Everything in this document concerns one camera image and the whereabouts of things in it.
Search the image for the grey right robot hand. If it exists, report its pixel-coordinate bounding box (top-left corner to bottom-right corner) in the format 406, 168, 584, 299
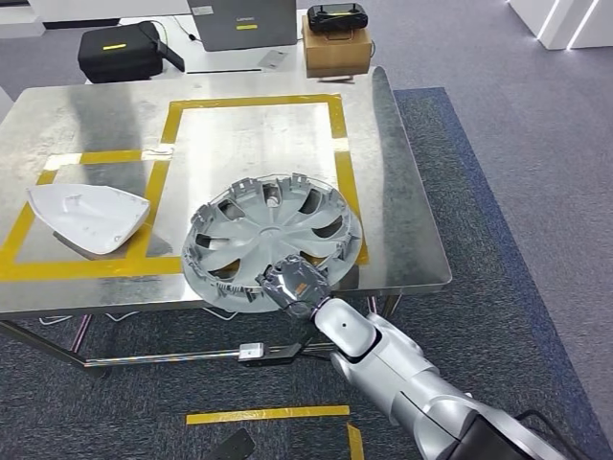
254, 253, 333, 320

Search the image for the grey plastic wheel cover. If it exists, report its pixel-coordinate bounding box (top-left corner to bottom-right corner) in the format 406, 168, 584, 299
181, 172, 363, 313

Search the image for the steel workbench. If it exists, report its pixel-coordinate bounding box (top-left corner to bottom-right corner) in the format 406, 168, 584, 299
0, 66, 453, 377

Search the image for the large yellow tape rectangle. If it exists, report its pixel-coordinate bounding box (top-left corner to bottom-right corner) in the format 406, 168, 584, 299
127, 93, 369, 281

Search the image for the grey card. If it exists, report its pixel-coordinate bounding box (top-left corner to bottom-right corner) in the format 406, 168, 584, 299
258, 49, 290, 70

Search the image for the brown cardboard box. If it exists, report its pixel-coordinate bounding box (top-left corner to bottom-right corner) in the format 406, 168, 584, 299
302, 13, 374, 80

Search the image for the grey laptop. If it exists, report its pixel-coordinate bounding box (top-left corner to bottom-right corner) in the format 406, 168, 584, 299
186, 0, 299, 53

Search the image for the black handheld controller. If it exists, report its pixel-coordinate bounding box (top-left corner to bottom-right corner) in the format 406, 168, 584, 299
306, 3, 369, 35

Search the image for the white car mirror cover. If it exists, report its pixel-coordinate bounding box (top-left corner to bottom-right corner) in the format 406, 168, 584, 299
26, 183, 152, 257

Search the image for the black case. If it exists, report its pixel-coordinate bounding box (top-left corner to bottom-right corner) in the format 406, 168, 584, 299
78, 20, 186, 84

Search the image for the white panel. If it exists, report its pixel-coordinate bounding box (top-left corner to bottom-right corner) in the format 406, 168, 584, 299
0, 85, 14, 125

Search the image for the white cabinet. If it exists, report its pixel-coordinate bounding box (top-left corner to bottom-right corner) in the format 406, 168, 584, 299
507, 0, 613, 52

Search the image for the black right camera bracket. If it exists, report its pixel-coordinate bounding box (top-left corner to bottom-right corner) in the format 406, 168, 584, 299
260, 334, 337, 369

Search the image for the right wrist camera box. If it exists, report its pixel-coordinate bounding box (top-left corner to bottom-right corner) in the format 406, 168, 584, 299
238, 342, 265, 364

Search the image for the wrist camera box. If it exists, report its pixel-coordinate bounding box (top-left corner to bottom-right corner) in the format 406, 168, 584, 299
238, 342, 265, 364
203, 426, 256, 460

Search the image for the long white cable with coil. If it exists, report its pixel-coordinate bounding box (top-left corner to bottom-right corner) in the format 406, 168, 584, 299
38, 306, 241, 326

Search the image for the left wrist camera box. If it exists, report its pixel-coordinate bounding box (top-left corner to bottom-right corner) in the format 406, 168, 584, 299
203, 426, 256, 460

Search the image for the black laptop cable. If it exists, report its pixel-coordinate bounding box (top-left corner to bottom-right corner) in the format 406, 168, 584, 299
172, 15, 199, 43

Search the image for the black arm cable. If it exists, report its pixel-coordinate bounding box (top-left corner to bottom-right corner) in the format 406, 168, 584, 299
515, 409, 584, 460

